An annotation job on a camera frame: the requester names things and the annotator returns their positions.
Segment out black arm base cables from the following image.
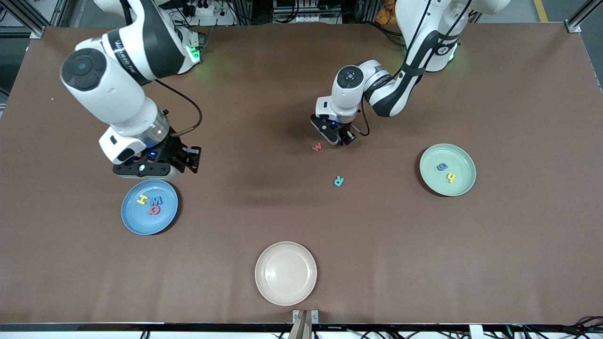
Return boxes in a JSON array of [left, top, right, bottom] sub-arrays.
[[365, 19, 407, 50]]

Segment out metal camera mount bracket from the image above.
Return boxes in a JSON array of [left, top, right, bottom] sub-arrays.
[[292, 309, 319, 339]]

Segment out pile of orange objects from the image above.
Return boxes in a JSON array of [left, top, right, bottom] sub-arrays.
[[375, 0, 399, 25]]

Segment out beige plate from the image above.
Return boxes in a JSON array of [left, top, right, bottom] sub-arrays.
[[254, 241, 318, 307]]

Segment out black cable bundle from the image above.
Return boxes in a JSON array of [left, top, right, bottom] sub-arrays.
[[490, 315, 603, 339]]

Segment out green plate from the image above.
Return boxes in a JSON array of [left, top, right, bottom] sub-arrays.
[[419, 143, 477, 197]]

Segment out blue plate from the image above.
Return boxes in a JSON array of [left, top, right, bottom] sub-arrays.
[[121, 179, 179, 236]]

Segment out white power strip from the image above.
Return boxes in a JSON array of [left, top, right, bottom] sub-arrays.
[[181, 0, 236, 26]]

